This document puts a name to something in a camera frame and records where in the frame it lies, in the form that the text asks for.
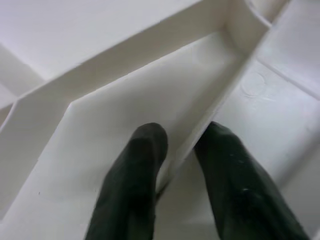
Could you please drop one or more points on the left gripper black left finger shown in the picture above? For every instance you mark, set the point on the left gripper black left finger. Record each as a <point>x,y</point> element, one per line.
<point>132,187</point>

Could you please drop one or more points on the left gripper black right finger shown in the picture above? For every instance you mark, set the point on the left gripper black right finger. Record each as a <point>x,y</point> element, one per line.
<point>245,195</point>

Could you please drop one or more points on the white plastic table top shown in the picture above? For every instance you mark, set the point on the white plastic table top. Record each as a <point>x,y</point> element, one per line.
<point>150,87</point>

